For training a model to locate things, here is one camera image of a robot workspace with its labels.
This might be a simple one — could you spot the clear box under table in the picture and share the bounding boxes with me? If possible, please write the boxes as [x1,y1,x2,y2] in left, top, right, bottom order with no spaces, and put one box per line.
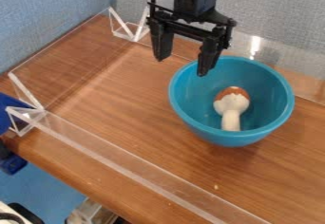
[65,198,118,224]

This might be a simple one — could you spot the clear acrylic back barrier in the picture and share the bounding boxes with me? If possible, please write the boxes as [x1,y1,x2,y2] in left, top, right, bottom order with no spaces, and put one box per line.
[170,32,325,105]

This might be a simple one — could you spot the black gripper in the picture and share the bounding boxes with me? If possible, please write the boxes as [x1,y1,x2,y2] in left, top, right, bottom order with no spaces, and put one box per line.
[146,0,238,77]

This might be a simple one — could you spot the clear acrylic corner bracket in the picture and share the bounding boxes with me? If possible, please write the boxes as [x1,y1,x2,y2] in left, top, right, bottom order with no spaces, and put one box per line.
[109,7,150,42]

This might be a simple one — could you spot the blue clamp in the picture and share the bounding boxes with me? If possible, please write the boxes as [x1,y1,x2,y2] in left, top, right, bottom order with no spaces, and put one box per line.
[0,92,30,176]

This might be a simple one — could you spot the clear acrylic barrier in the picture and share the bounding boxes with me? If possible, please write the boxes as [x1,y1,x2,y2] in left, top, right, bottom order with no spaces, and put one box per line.
[10,9,113,108]
[7,106,272,224]
[170,32,325,105]

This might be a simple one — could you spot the blue plastic bowl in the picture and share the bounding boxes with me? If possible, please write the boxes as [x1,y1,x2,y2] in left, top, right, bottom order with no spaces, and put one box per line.
[169,56,295,147]

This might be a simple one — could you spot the clear acrylic front barrier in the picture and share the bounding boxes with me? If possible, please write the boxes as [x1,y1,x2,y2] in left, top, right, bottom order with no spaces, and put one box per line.
[7,106,272,224]

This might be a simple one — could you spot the white brown toy mushroom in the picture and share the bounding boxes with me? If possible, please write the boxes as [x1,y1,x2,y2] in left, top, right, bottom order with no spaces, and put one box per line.
[213,86,251,131]

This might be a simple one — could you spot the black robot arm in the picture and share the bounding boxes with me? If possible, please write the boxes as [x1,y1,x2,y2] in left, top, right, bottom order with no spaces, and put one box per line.
[146,0,237,77]

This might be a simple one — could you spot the clear acrylic left barrier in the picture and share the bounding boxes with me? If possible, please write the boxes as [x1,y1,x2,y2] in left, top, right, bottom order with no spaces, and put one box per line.
[10,9,113,108]

